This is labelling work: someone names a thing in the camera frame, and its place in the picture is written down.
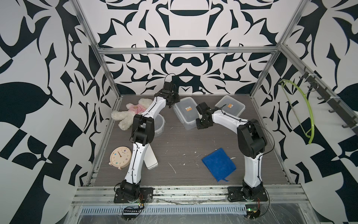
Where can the white rectangular box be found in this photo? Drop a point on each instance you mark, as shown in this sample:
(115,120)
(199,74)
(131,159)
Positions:
(150,159)

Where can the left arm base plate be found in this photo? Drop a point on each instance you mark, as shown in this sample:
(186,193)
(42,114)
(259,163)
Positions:
(140,194)

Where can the green clothes hanger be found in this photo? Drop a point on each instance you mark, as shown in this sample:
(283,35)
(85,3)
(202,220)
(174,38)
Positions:
(300,105)

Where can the blue cleaning cloth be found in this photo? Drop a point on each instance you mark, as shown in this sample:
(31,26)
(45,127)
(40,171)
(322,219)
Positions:
(219,164)

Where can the pink round alarm clock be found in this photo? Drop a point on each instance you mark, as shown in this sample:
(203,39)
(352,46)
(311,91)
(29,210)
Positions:
(120,157)

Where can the aluminium frame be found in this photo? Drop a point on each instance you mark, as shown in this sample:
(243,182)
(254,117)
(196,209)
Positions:
(247,47)

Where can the round clear container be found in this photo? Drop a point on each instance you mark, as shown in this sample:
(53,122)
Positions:
(159,125)

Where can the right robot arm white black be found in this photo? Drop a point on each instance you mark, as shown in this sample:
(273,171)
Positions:
(251,140)

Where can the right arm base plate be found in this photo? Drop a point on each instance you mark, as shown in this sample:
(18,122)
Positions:
(247,194)

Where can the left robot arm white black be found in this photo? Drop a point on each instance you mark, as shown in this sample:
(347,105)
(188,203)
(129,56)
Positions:
(142,135)

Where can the black wall hook rack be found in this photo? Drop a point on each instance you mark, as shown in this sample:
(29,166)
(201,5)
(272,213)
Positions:
(327,95)

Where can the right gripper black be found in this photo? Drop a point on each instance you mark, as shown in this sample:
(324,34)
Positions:
(198,125)

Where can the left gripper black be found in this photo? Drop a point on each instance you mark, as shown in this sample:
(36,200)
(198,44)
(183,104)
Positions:
(176,95)

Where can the clear rectangular lunch box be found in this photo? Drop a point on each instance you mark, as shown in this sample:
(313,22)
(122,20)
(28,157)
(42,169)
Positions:
(231,106)
(187,113)

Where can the white teddy bear pink shirt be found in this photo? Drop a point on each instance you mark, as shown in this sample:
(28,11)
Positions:
(125,118)

